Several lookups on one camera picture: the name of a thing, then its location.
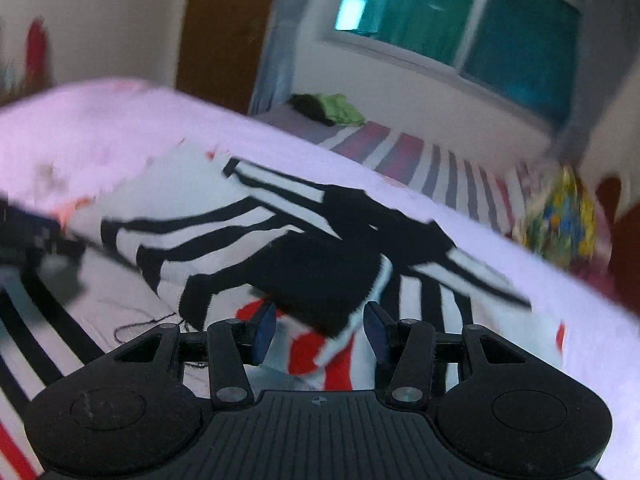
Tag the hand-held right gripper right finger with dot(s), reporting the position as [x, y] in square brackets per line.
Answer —
[375, 332]

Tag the red hanging cloth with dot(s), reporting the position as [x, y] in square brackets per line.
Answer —
[37, 55]

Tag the grey blue curtain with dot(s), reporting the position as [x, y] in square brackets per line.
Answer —
[285, 35]

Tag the purple striped bed sheet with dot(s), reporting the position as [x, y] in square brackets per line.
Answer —
[400, 150]

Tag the colourful patterned pillow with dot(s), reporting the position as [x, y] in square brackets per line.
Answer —
[562, 220]

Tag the white framed window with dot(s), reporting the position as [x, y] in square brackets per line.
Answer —
[500, 30]

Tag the dark brown headboard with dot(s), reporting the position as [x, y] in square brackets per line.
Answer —
[622, 240]

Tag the black cloth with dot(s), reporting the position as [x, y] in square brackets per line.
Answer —
[310, 106]

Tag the black white red striped sweater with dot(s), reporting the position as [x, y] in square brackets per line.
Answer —
[310, 270]

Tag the brown wooden door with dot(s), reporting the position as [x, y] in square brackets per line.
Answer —
[220, 30]

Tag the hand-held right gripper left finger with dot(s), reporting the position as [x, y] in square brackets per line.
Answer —
[263, 332]

